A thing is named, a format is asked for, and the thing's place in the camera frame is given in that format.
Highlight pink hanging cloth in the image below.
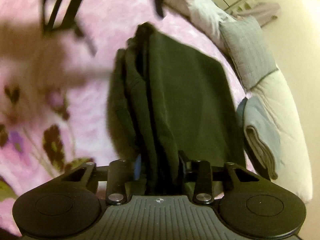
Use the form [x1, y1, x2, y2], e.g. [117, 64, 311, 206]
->
[239, 1, 280, 27]

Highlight light blue folded garment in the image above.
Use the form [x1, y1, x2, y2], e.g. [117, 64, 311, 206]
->
[242, 97, 282, 165]

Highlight dark olive garment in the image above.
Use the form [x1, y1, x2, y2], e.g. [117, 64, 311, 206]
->
[107, 22, 247, 197]

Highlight pink floral blanket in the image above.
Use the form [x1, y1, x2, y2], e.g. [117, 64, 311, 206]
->
[0, 0, 250, 188]

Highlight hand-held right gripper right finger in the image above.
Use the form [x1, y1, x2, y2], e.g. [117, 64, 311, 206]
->
[178, 151, 260, 204]

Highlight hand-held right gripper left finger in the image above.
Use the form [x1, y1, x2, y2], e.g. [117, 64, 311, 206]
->
[61, 155, 142, 204]

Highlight grey pillow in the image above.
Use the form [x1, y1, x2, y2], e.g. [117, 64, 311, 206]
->
[219, 15, 278, 90]

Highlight brown garment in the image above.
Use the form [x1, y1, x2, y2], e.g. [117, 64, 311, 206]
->
[0, 21, 114, 95]

